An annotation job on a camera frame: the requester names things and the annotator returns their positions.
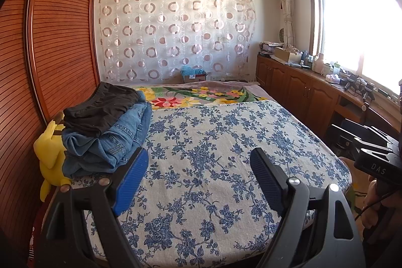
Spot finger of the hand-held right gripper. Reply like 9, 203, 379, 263
327, 124, 365, 158
342, 119, 391, 146

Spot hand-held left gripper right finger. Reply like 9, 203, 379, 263
249, 147, 366, 268

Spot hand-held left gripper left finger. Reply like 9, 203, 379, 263
38, 147, 149, 268

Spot black pants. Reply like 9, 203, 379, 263
63, 82, 147, 137

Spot person's right hand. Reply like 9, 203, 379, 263
361, 182, 402, 231

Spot folded blue jeans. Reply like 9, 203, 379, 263
62, 101, 153, 179

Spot black hand tool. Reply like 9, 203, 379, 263
341, 75, 376, 105

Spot blue floral bed sheet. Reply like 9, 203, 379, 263
72, 100, 351, 268

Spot wooden side cabinet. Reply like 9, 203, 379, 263
256, 54, 402, 143

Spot white plastic bottle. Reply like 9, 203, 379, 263
313, 53, 325, 74

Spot yellow plush toy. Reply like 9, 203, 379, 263
34, 120, 72, 202

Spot open flat cardboard box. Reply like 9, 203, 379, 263
274, 47, 302, 64

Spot colourful flower blanket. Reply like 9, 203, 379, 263
126, 81, 271, 111

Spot wooden framed window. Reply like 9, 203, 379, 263
306, 0, 402, 93

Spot pile of papers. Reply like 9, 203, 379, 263
258, 41, 285, 55

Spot cardboard box with blue bag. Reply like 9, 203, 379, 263
180, 65, 208, 84

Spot pale patterned window curtain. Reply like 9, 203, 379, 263
275, 0, 297, 49

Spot wooden slatted wardrobe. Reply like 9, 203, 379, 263
0, 0, 101, 256

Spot circle patterned sheer curtain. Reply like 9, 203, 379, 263
94, 0, 256, 87

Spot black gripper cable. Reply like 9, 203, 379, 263
355, 189, 390, 221

